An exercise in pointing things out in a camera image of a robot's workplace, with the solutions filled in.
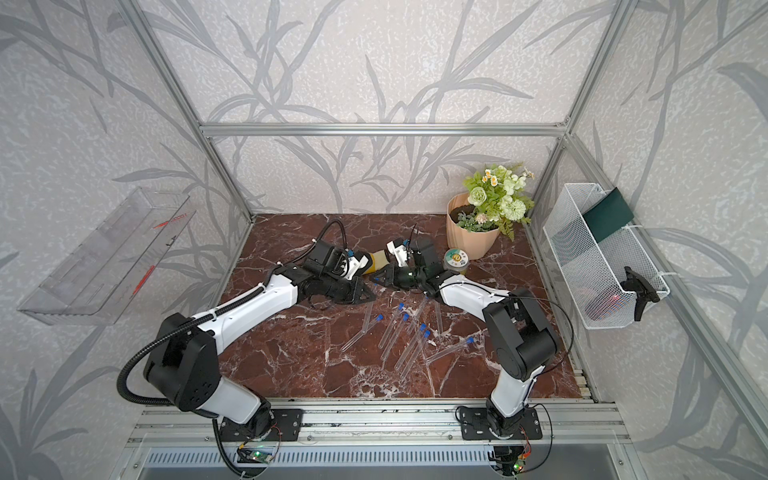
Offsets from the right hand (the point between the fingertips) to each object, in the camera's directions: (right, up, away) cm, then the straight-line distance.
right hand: (371, 278), depth 85 cm
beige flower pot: (+34, +10, +15) cm, 38 cm away
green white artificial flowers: (+37, +23, +3) cm, 44 cm away
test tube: (-1, -10, -6) cm, 12 cm away
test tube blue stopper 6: (+28, -20, +4) cm, 34 cm away
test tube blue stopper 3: (+7, -18, +4) cm, 20 cm away
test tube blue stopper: (+2, -13, +7) cm, 15 cm away
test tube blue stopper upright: (+20, -13, +7) cm, 26 cm away
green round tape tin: (+27, +5, +12) cm, 30 cm away
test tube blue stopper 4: (+11, -20, +2) cm, 23 cm away
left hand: (+1, -5, -4) cm, 6 cm away
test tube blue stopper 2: (+9, -11, +11) cm, 17 cm away
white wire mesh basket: (+60, +2, -4) cm, 61 cm away
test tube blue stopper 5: (+13, -22, 0) cm, 25 cm away
